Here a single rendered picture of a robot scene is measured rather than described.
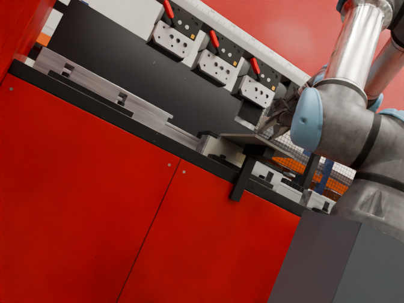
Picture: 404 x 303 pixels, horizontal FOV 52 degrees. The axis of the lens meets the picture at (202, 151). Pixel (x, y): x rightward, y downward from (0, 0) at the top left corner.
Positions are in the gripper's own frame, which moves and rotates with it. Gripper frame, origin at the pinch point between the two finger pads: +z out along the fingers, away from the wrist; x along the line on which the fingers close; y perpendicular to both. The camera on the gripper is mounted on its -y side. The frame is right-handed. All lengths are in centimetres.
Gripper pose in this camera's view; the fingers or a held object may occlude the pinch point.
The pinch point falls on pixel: (265, 136)
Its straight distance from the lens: 159.6
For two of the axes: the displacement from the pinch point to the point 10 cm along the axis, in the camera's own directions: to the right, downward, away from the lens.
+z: -6.7, 6.2, 4.2
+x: -7.3, -4.1, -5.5
